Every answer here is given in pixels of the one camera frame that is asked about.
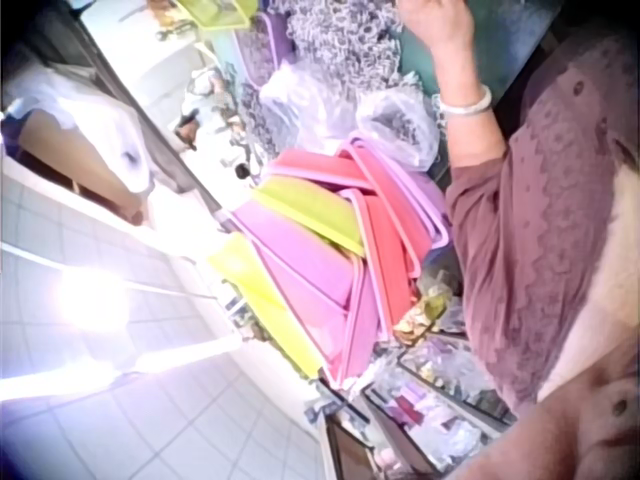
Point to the person's left hand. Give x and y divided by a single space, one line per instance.
442 25

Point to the person's left fingers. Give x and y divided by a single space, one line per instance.
420 7

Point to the heap of grey lace pieces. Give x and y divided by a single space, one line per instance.
345 40

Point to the silver bangle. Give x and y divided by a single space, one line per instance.
467 106

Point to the clear plastic bag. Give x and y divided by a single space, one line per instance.
305 110
400 127

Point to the purple plastic tray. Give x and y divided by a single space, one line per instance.
275 45

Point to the yellow-green plastic basket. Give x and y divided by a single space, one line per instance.
220 12

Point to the small black round object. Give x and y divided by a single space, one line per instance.
243 171

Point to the stack of coloured plastic trays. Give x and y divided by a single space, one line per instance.
310 250

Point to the gold and green packet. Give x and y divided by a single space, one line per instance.
422 310

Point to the dark long counter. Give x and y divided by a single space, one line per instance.
100 70

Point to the glass display case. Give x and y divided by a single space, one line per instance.
425 415

